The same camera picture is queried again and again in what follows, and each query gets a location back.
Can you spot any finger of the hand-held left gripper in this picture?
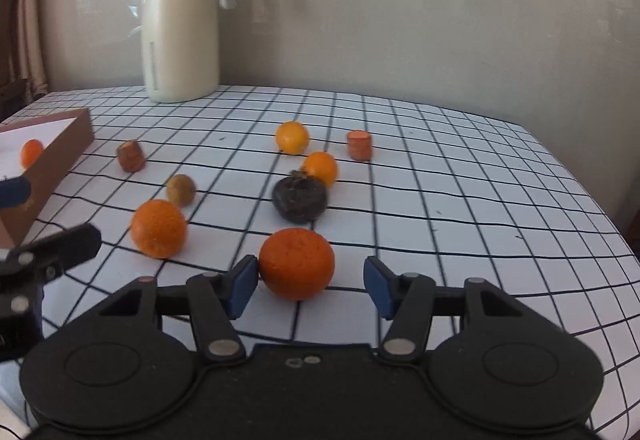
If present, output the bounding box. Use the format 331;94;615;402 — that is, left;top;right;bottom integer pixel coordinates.
0;223;103;283
0;175;32;212

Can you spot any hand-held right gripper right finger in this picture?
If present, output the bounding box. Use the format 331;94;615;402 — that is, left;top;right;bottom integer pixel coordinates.
363;255;538;366

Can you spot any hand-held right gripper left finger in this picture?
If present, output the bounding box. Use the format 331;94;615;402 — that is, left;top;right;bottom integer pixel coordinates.
92;254;261;366

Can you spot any orange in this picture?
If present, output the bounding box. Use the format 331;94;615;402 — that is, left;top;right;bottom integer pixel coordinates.
20;139;46;169
130;199;189;258
275;121;310;155
303;151;339;188
258;227;336;302

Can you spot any brown cardboard box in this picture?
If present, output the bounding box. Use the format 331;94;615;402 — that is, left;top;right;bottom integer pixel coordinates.
0;108;96;248

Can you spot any dark brown wrinkled fruit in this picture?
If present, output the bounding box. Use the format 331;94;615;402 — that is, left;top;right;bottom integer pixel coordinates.
272;170;329;223

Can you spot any kiwi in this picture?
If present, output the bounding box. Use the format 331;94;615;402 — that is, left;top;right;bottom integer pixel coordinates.
165;174;197;207

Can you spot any orange carrot piece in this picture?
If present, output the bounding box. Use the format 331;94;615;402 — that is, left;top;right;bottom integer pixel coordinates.
347;130;374;162

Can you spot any beige patterned curtain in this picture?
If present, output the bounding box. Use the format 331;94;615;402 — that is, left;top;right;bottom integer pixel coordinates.
0;0;51;104

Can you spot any cream thermos jug grey lid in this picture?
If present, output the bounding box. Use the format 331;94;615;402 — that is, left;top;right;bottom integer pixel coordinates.
141;0;237;104

